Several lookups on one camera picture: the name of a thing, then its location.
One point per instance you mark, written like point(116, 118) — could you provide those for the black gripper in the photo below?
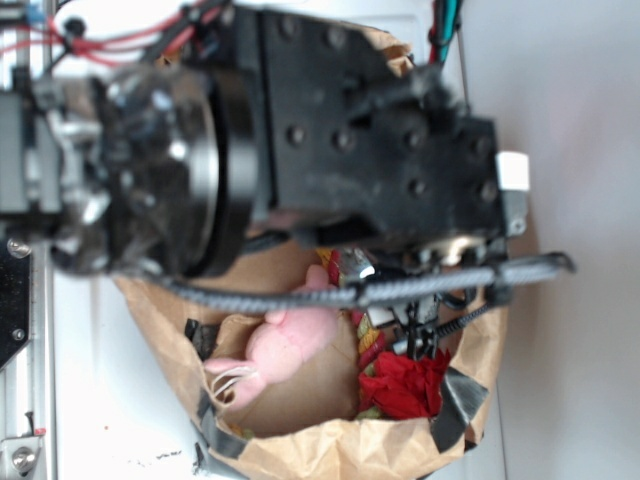
point(320, 138)

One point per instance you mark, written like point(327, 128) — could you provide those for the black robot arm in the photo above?
point(140, 163)

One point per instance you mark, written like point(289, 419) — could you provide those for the pink plush bunny toy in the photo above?
point(275, 351)

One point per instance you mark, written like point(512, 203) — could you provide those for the red crumpled paper ball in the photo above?
point(402, 388)

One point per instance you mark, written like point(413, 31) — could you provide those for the brown paper bag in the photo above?
point(420, 304)

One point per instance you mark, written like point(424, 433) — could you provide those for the multicolour twisted rope toy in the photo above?
point(324, 388)

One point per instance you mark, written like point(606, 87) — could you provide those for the black metal bracket plate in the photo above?
point(15, 304)

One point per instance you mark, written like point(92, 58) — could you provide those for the aluminium frame rail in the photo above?
point(40, 350)

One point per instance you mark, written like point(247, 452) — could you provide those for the silver corner bracket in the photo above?
point(22, 458)

